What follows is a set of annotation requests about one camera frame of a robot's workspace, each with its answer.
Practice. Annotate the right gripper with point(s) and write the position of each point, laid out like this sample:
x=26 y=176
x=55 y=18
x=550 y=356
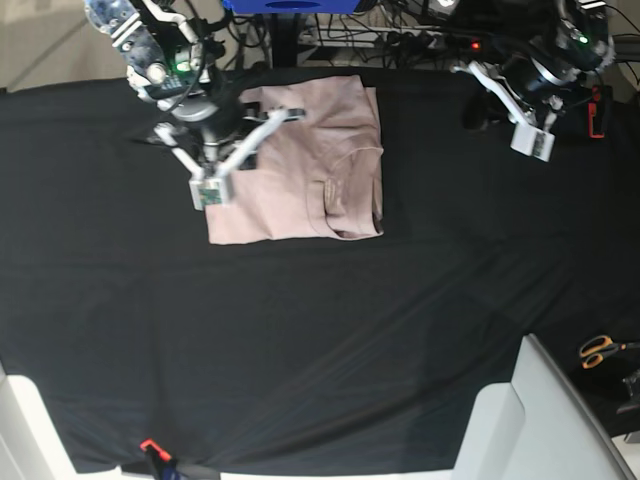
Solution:
x=208 y=128

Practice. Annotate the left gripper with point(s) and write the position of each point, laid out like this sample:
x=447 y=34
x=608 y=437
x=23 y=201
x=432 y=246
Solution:
x=533 y=80

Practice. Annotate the pink T-shirt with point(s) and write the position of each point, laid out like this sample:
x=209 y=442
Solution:
x=319 y=176

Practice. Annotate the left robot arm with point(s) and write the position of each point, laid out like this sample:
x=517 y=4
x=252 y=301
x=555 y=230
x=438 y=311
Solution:
x=575 y=28

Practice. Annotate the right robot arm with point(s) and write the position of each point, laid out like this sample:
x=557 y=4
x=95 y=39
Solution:
x=171 y=62

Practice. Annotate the red and black clamp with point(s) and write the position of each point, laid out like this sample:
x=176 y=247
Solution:
x=599 y=111

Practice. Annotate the white power strip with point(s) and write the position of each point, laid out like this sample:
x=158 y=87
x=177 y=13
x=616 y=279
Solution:
x=369 y=38

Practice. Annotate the blue box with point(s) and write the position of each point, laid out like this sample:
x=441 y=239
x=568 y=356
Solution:
x=291 y=6

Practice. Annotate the black table cloth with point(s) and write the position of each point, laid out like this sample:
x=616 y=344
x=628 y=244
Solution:
x=307 y=356

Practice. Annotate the orange blue clamp bottom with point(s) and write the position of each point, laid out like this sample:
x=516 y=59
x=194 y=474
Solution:
x=163 y=466

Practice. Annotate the white bin left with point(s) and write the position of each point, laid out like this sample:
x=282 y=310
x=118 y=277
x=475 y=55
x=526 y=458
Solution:
x=30 y=445

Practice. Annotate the orange handled scissors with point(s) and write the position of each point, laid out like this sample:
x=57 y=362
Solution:
x=599 y=348

